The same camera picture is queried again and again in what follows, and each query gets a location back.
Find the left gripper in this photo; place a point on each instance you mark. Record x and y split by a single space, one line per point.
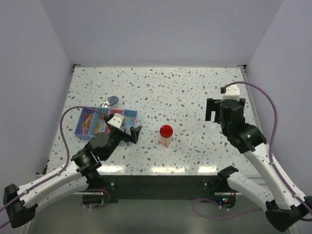
134 132

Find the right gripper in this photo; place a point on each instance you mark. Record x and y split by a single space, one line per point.
212 105

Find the red jar lid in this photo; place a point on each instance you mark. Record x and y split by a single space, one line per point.
166 131

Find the clear plastic jar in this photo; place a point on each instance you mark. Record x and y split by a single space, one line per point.
166 139

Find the metal candy scoop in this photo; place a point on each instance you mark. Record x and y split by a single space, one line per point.
109 102

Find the four-compartment candy tray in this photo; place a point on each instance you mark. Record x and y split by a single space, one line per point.
91 123

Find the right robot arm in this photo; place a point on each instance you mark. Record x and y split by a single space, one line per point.
282 201

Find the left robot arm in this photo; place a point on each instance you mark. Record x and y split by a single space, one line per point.
21 202

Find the star candies pile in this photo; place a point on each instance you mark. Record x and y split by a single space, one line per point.
130 122

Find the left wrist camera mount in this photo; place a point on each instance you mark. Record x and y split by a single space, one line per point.
118 121

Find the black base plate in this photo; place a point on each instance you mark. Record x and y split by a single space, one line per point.
157 187

